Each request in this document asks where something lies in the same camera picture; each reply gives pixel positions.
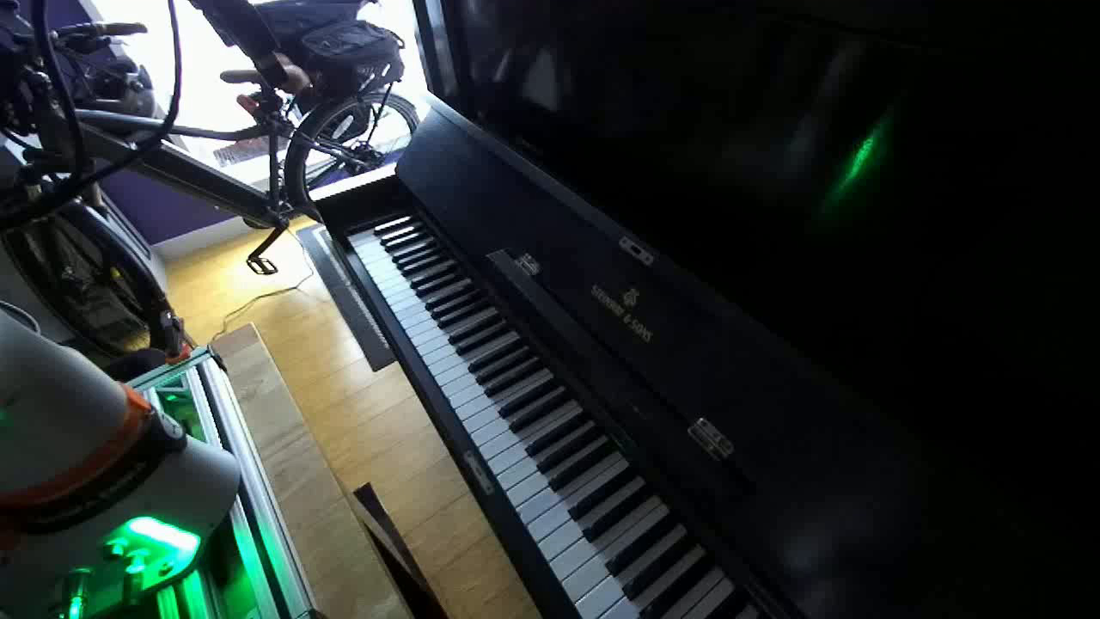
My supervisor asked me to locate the black upright piano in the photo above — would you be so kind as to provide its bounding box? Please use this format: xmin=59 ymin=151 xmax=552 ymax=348
xmin=313 ymin=0 xmax=1100 ymax=619

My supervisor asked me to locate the dark bicycle with grey tyre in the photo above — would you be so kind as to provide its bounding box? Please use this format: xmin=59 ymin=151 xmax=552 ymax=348
xmin=0 ymin=0 xmax=195 ymax=367

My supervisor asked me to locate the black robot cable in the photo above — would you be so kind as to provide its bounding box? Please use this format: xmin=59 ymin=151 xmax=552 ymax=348
xmin=24 ymin=0 xmax=186 ymax=223

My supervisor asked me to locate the long wooden bench board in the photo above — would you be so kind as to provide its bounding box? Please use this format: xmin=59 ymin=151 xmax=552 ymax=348
xmin=210 ymin=324 xmax=418 ymax=619

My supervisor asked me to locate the aluminium robot base cart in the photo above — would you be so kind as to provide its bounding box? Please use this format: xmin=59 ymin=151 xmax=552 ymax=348
xmin=64 ymin=348 xmax=326 ymax=619

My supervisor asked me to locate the thin black strip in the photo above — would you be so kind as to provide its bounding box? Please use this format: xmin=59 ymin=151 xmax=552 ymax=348
xmin=349 ymin=483 xmax=454 ymax=619

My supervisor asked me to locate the black bicycle bag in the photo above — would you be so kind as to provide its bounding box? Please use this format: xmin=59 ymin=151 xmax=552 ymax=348
xmin=186 ymin=0 xmax=407 ymax=96

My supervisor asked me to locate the black bicycle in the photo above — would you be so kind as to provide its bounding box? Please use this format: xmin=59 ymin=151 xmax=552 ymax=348
xmin=217 ymin=20 xmax=425 ymax=280

